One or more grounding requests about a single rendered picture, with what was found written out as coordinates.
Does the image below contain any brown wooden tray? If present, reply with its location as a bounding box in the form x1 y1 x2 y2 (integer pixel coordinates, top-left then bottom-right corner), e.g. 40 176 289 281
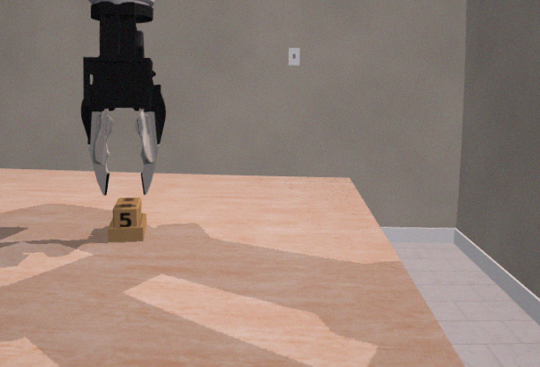
108 213 147 242

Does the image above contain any brown wooden number cube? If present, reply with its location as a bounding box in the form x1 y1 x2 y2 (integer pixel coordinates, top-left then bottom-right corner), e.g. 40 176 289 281
113 203 140 227
117 198 142 223

